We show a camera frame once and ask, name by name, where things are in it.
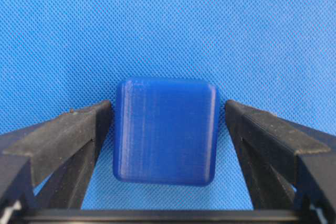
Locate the blue cube block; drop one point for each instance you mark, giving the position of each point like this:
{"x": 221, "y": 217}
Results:
{"x": 166, "y": 131}

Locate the blue table cloth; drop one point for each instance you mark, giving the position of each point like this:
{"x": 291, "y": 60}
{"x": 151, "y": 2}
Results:
{"x": 275, "y": 55}

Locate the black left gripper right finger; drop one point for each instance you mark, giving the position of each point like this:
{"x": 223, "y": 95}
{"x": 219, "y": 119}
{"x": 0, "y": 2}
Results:
{"x": 285, "y": 165}

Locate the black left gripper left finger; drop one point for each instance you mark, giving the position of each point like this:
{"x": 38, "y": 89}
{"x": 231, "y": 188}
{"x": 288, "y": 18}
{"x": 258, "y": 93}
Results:
{"x": 50, "y": 164}

